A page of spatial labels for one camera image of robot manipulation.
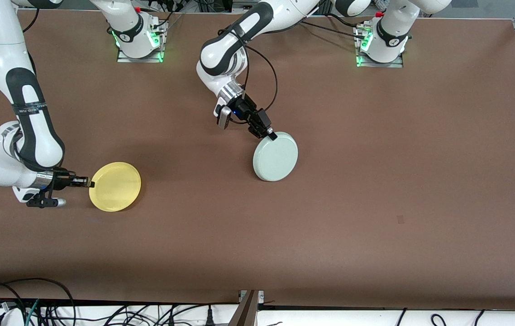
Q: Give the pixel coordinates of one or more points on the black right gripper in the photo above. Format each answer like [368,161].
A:
[62,179]

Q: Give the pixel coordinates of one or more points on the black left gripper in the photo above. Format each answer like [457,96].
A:
[245,107]

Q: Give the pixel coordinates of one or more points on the yellow plate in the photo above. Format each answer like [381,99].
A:
[115,188]

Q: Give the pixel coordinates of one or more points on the pale green plate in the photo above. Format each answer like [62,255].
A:
[276,157]

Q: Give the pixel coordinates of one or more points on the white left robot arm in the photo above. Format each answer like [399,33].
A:
[221,50]

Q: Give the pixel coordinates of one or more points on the table cover mat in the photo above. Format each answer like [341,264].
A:
[330,226]

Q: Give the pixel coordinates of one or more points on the black power plug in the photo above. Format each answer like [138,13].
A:
[210,317]

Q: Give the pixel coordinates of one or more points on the aluminium profile strut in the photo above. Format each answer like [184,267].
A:
[248,312]

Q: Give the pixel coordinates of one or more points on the grey metal rail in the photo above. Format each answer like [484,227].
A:
[244,7]

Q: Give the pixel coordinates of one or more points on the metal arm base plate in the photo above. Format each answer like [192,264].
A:
[398,64]
[124,59]

